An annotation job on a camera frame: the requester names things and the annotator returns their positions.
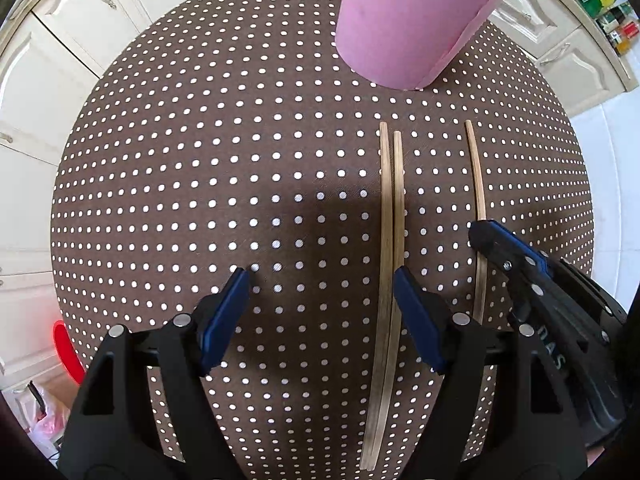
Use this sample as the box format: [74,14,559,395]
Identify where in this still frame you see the base cabinets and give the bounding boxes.
[1,0,639,390]

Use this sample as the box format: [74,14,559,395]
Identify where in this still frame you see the brown polka dot tablecloth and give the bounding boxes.
[51,0,594,479]

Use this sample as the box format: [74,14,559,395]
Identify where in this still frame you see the pink cylindrical utensil holder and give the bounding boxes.
[335,0,502,90]

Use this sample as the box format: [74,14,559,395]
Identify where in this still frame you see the wooden chopstick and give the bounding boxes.
[360,122,394,471]
[376,130,405,463]
[464,120,488,324]

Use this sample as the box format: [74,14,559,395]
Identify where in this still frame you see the dark soy sauce bottle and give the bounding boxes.
[597,2,634,34]

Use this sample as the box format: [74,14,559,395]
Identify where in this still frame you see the red plastic stool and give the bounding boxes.
[52,320,86,385]

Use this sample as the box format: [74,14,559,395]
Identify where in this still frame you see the pink plastic bag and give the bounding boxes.
[2,382,70,467]

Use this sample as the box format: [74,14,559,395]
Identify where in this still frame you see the red label vinegar bottle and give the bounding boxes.
[608,20,640,56]

